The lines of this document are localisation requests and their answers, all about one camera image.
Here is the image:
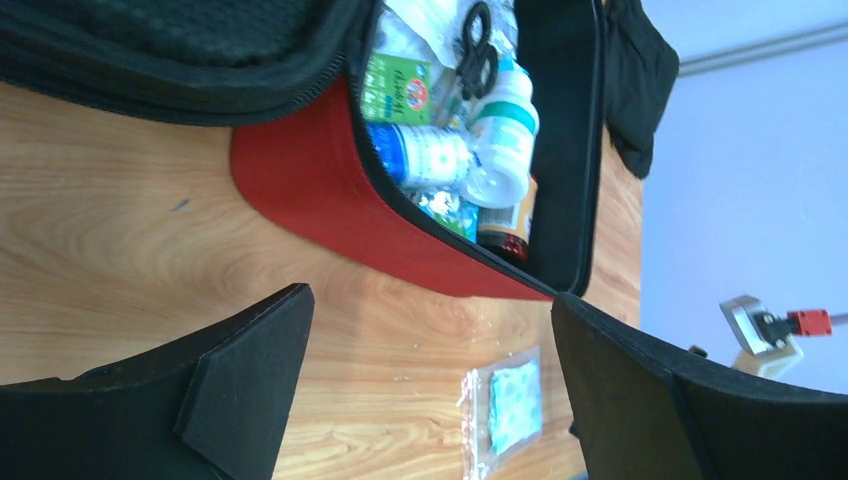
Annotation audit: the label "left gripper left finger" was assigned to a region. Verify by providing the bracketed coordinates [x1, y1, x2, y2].
[1, 283, 315, 479]

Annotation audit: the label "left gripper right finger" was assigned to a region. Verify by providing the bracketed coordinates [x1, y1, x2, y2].
[551, 293, 847, 479]

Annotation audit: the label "teal blister pack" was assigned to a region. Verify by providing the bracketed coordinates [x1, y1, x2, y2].
[457, 346, 544, 479]

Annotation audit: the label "red black medicine kit case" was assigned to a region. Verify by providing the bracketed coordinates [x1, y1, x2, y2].
[0, 0, 607, 303]

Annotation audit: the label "blue labelled bandage roll bag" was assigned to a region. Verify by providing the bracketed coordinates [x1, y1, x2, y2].
[366, 122, 474, 189]

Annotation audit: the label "small green medicine box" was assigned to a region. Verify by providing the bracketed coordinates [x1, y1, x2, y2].
[360, 52, 431, 125]

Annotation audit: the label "black handled scissors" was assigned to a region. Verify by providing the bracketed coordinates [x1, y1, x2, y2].
[455, 1, 499, 101]

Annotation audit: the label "white gauze packet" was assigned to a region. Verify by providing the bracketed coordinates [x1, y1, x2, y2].
[384, 0, 518, 68]

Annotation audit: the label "brown medicine bottle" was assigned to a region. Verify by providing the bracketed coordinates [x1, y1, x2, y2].
[476, 176, 538, 266]

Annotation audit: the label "teal packet in case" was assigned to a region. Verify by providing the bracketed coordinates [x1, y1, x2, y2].
[408, 189, 480, 243]

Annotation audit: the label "white lotion bottle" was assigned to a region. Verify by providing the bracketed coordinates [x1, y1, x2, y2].
[461, 58, 540, 209]

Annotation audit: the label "black folded cloth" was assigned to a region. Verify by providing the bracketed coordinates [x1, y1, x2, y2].
[604, 0, 680, 180]

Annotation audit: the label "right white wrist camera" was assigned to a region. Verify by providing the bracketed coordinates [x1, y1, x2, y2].
[719, 295, 834, 380]

